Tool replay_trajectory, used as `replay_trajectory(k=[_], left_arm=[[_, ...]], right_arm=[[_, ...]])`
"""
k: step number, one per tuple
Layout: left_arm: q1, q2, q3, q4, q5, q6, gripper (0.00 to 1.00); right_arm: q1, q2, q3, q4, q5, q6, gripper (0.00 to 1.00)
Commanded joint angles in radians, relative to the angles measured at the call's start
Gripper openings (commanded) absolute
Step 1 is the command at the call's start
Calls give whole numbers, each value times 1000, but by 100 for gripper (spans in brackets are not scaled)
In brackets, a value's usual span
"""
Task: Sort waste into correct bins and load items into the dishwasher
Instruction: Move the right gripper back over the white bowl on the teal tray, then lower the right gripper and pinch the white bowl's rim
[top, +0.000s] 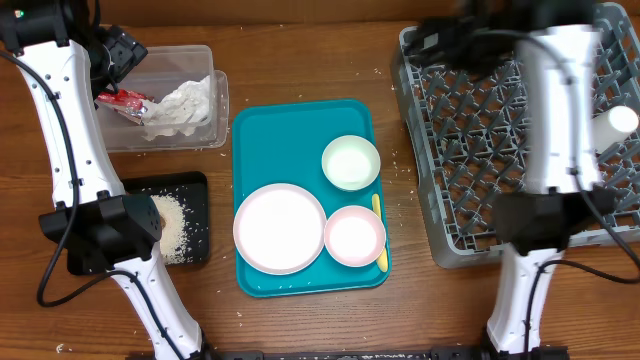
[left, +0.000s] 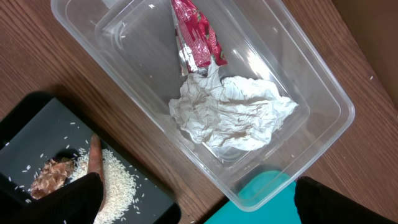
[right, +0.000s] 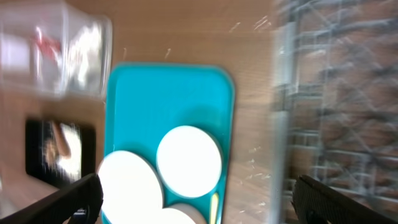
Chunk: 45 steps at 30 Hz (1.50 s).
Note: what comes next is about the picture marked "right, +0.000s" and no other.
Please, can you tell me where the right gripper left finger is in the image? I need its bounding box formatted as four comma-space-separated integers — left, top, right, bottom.
1, 173, 103, 224

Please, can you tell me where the teal serving tray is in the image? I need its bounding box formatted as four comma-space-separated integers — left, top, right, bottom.
104, 62, 235, 224

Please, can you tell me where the red snack wrapper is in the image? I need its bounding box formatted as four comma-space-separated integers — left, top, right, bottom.
32, 26, 63, 79

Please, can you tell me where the pale green bowl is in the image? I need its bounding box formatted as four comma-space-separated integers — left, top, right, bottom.
156, 126, 223, 198

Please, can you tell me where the clear plastic bin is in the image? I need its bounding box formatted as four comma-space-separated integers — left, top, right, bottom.
1, 1, 113, 99

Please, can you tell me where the yellow plastic spoon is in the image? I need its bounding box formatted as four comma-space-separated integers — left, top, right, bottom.
209, 192, 219, 224

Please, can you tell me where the orange carrot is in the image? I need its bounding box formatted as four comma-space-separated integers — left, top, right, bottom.
51, 121, 71, 159

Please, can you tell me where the white napkin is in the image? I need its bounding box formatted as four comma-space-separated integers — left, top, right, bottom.
67, 23, 103, 89

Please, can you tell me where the black tray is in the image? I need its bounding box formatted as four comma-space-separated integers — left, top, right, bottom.
25, 119, 96, 188

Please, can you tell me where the large white plate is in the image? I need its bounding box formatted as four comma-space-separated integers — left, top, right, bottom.
98, 151, 164, 223

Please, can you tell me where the grey dishwasher rack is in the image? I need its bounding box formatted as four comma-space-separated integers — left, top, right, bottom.
269, 0, 397, 223

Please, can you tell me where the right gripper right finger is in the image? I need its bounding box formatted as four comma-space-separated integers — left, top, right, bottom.
292, 175, 397, 224

